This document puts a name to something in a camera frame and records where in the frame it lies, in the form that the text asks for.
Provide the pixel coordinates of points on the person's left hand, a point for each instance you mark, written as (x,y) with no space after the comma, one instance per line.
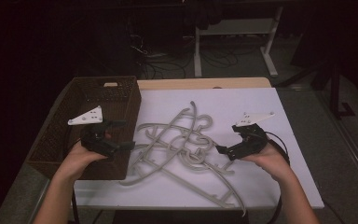
(80,158)

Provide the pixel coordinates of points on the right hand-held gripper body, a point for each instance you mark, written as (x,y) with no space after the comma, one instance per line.
(248,140)

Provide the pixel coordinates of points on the dark metal stand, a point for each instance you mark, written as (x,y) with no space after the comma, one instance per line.
(334,90)

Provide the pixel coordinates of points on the person's right hand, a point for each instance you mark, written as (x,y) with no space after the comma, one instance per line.
(272,161)

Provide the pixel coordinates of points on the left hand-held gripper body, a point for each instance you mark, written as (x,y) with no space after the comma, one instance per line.
(98,140)

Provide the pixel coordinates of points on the white board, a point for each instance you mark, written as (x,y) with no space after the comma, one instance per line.
(254,186)

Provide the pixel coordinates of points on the white desk frame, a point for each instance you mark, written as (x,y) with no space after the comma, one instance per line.
(239,26)

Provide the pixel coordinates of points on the brown woven basket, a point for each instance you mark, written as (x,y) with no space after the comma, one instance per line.
(121,102)

